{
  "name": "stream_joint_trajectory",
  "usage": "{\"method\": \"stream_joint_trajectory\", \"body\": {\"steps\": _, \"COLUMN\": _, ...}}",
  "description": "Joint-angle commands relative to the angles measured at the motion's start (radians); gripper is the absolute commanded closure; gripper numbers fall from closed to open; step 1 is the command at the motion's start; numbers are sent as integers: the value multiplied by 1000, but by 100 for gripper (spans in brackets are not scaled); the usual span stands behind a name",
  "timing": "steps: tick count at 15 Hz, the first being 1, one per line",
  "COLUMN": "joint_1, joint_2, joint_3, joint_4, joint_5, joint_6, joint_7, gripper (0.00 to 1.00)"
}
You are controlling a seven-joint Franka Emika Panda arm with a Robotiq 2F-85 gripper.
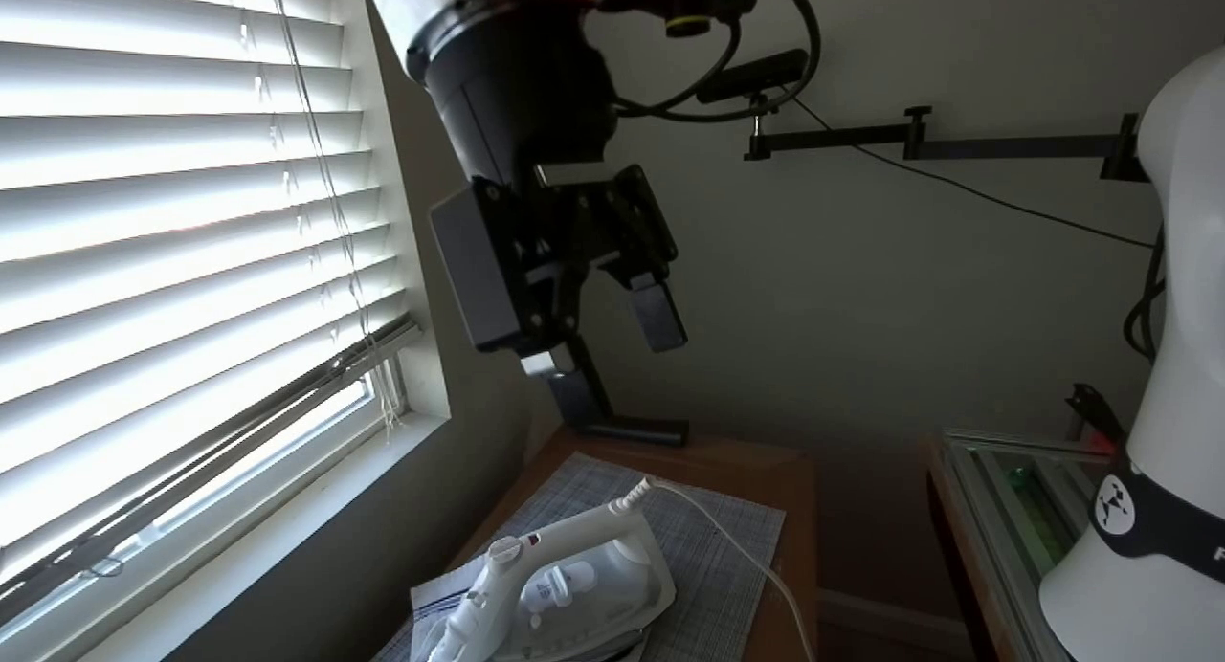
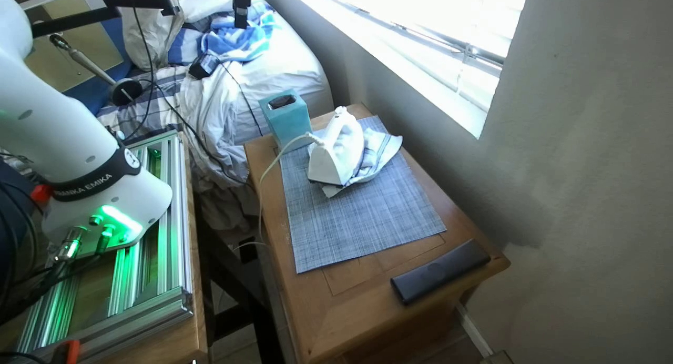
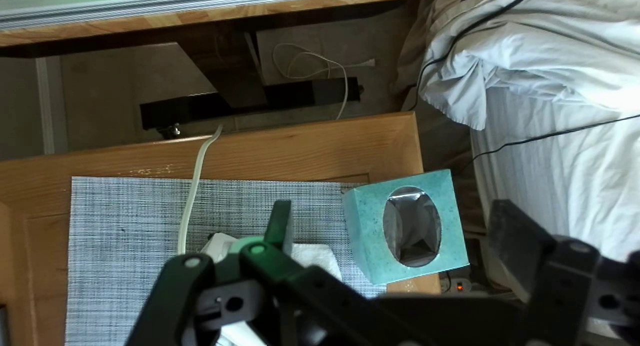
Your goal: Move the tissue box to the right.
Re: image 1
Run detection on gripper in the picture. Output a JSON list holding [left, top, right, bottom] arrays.
[[406, 0, 689, 427]]

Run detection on white blind cord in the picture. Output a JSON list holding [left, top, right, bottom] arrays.
[[266, 0, 405, 445]]

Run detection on black flat bar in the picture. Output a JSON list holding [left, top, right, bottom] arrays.
[[581, 414, 691, 450]]

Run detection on white iron cord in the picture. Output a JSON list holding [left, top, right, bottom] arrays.
[[647, 477, 816, 662]]

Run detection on white striped cloth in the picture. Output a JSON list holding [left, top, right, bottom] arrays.
[[410, 554, 501, 662]]

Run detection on white window blinds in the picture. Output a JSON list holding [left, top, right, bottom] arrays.
[[0, 0, 427, 634]]

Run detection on camera on mount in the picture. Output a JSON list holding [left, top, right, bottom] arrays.
[[696, 48, 1151, 184]]

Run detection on grey woven placemat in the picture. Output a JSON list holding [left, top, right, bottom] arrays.
[[371, 451, 788, 662]]

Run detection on white clothes iron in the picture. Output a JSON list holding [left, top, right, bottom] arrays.
[[426, 477, 678, 662]]

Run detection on black cable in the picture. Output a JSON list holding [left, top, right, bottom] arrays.
[[791, 94, 1161, 252]]

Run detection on black clamp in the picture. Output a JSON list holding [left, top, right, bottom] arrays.
[[1064, 382, 1126, 458]]

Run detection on window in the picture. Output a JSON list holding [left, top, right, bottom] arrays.
[[0, 0, 454, 662]]

